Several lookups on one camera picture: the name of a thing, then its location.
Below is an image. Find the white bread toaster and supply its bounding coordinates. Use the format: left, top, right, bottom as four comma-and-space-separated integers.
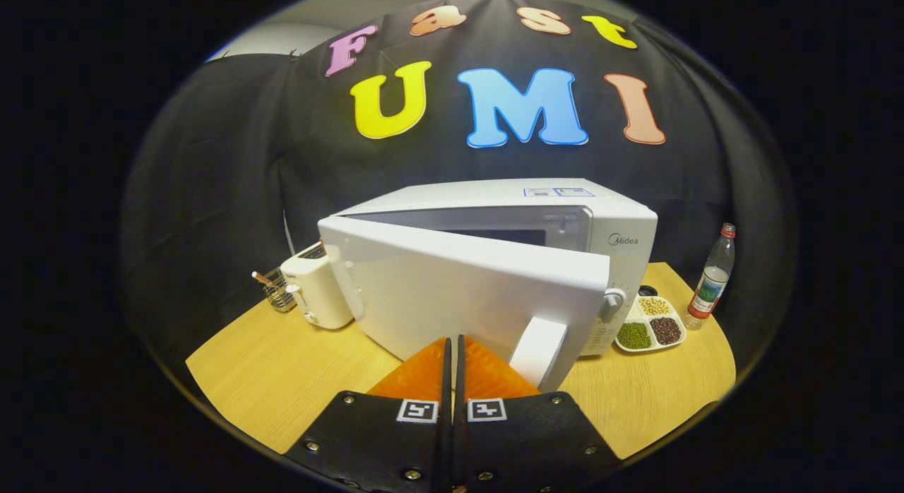
280, 241, 354, 330

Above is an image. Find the clear plastic bottle red cap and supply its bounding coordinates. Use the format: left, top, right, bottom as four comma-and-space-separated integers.
684, 222, 737, 330

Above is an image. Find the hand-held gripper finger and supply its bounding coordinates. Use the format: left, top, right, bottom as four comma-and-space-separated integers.
453, 334, 624, 493
282, 335, 453, 493

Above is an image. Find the white toaster oven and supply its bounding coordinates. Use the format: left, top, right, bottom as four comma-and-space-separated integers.
318, 177, 659, 393

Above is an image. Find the wire mesh utensil holder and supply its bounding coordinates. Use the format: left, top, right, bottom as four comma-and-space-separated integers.
252, 267, 297, 314

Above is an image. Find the divided white bean dish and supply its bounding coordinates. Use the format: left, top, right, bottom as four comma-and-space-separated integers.
613, 295, 687, 354

